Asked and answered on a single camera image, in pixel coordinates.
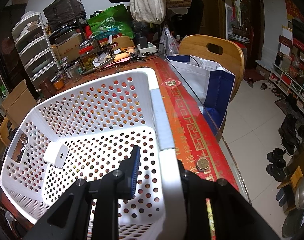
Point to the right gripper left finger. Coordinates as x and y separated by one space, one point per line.
69 216

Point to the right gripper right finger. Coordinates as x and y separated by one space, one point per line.
233 216

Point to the large white charger block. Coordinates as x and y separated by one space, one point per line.
56 154

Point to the white perforated plastic basket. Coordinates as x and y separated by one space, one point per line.
100 121

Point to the gold round coin tin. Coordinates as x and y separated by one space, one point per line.
202 164

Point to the red patterned tablecloth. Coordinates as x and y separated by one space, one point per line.
191 133

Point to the wooden chair left side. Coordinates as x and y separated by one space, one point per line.
7 131

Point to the wooden chair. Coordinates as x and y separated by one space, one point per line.
7 131
226 53

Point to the brown cardboard box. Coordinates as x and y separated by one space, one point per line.
18 103

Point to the white and blue shopping bag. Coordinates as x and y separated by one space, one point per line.
209 84

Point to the white shoe shelf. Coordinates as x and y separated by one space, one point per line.
287 85

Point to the red envelope sticker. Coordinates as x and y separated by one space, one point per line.
171 83

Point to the wooden chair right side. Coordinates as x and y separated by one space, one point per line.
226 53

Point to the pickle jar red lid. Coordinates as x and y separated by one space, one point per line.
87 56

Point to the white plastic drawer tower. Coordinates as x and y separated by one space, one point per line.
34 48

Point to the white power strip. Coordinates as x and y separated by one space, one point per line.
151 48

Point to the green shopping bag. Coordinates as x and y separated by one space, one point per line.
112 21

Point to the black bag on boxes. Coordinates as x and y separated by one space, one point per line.
63 12

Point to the beige canvas tote bag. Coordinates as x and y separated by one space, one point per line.
150 11

